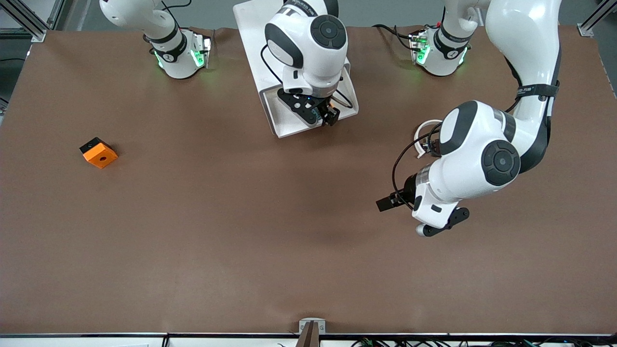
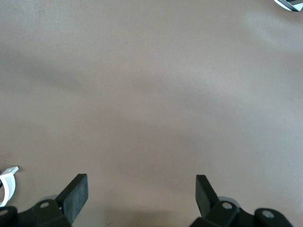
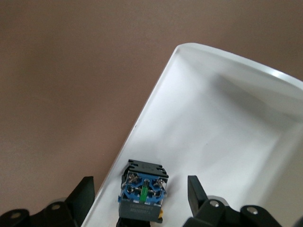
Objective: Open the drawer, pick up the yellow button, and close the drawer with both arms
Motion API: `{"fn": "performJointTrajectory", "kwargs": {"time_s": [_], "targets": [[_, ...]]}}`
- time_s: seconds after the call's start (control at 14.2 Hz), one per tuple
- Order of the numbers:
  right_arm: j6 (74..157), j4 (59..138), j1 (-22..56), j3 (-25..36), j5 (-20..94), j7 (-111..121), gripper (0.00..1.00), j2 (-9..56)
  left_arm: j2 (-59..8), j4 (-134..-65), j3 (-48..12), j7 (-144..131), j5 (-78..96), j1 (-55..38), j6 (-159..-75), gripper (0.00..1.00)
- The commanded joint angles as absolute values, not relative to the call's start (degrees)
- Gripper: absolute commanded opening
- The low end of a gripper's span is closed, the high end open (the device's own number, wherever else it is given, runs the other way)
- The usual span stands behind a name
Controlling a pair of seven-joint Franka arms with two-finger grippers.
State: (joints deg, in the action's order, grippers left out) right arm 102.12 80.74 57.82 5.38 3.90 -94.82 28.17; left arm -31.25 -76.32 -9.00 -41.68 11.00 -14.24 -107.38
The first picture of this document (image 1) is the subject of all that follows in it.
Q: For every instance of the grey metal bracket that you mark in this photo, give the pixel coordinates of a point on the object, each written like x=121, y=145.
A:
x=312, y=322

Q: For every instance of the brown post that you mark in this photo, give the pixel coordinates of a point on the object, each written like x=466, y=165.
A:
x=308, y=337

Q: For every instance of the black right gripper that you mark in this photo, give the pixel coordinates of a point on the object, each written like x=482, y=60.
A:
x=324, y=111

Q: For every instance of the aluminium frame profile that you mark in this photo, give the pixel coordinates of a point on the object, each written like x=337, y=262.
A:
x=36, y=33
x=585, y=30

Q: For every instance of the white curved plastic part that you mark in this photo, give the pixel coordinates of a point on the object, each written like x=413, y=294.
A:
x=422, y=127

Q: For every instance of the orange and black box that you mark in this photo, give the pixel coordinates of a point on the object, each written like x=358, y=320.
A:
x=101, y=156

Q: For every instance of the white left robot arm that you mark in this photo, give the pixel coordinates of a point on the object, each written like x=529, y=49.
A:
x=472, y=164

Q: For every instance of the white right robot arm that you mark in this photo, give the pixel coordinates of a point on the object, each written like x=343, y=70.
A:
x=308, y=53

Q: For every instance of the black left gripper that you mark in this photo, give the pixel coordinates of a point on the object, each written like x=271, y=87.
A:
x=409, y=187

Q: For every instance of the beige-fronted white drawer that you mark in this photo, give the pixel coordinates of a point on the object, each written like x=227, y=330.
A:
x=289, y=123

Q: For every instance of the white drawer cabinet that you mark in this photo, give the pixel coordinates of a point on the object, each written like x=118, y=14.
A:
x=250, y=38

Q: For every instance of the white table edge rail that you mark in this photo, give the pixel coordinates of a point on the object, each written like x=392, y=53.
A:
x=96, y=341

